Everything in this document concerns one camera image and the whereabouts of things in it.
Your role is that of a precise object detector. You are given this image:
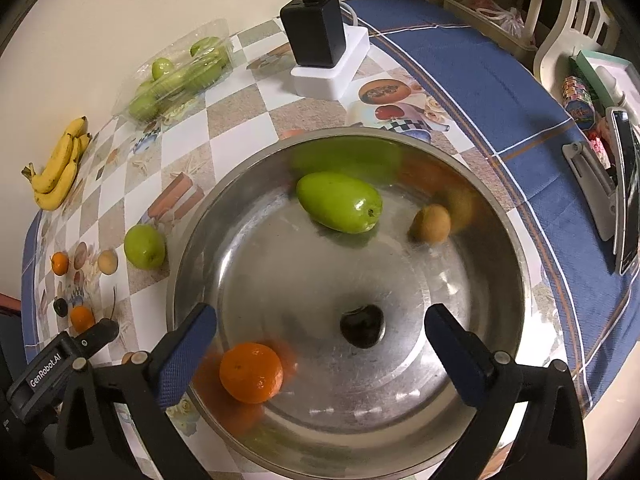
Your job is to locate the dark plum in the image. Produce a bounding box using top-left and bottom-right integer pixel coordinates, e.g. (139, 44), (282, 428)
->
(340, 304), (386, 349)
(53, 297), (68, 318)

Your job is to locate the small orange tangerine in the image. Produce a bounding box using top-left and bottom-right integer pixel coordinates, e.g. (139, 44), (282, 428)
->
(51, 252), (70, 276)

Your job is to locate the tan longan fruit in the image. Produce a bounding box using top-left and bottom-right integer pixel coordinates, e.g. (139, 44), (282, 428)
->
(98, 249), (118, 275)

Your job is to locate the round green apple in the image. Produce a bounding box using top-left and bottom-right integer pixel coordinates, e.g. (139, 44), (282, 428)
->
(124, 224), (166, 270)

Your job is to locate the brown kiwi fruit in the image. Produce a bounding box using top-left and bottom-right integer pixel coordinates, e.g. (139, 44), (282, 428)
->
(409, 204), (451, 244)

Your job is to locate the oblong green fruit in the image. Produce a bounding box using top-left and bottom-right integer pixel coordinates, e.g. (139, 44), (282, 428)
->
(296, 171), (383, 234)

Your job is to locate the clear box of green fruits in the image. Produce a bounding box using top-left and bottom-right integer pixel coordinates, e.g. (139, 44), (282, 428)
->
(113, 18), (233, 126)

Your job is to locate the large steel bowl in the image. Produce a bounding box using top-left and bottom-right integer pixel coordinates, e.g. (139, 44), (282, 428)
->
(167, 128), (532, 479)

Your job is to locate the checkered fruit print tablecloth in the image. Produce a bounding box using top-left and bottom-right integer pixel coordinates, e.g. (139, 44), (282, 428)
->
(22, 0), (639, 420)

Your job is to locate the yellow banana bunch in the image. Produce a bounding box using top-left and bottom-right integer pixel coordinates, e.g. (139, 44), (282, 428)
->
(21, 116), (91, 211)

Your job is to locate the grey phone stand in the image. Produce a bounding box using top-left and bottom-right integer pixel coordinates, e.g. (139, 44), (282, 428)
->
(562, 142), (616, 242)

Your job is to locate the colourful round tin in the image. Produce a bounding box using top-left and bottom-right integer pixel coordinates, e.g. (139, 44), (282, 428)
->
(561, 76), (596, 131)

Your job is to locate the white shelf rack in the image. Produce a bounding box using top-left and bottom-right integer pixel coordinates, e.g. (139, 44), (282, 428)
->
(444, 0), (544, 70)

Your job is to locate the white plastic chair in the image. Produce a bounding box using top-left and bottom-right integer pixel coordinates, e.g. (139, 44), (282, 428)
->
(533, 0), (620, 99)

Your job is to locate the black power adapter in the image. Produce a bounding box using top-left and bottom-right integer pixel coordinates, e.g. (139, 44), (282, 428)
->
(280, 0), (346, 68)

